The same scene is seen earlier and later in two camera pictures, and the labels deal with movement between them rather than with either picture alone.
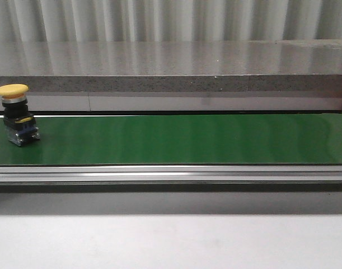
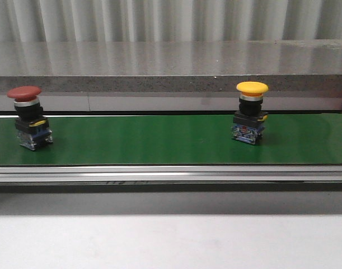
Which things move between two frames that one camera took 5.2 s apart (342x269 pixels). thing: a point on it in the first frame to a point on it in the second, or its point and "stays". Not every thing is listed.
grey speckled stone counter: x=319 y=65 stays
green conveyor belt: x=314 y=139 stays
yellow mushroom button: x=20 y=125 to x=248 y=124
